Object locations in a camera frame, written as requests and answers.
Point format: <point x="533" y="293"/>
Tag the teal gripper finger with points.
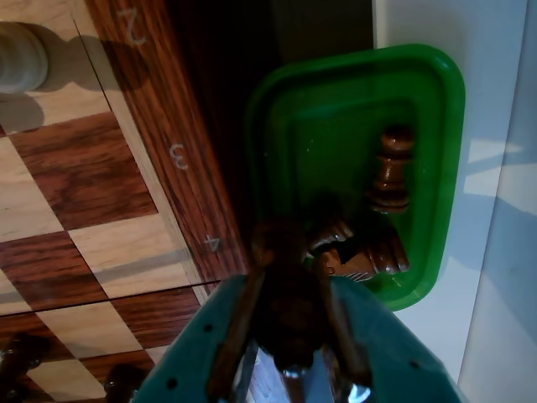
<point x="197" y="336"/>
<point x="398" y="365"/>

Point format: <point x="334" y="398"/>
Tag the cream pawn chess piece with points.
<point x="21" y="54"/>

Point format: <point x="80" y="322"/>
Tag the green plastic tray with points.
<point x="335" y="105"/>

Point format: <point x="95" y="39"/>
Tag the wooden chessboard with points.
<point x="84" y="168"/>

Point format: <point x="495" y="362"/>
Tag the dark brown pawn chess piece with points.
<point x="19" y="361"/>
<point x="392" y="168"/>
<point x="121" y="384"/>

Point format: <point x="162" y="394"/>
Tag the dark brown knight chess piece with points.
<point x="377" y="252"/>

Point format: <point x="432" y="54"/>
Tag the dark brown queen chess piece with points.
<point x="289" y="302"/>

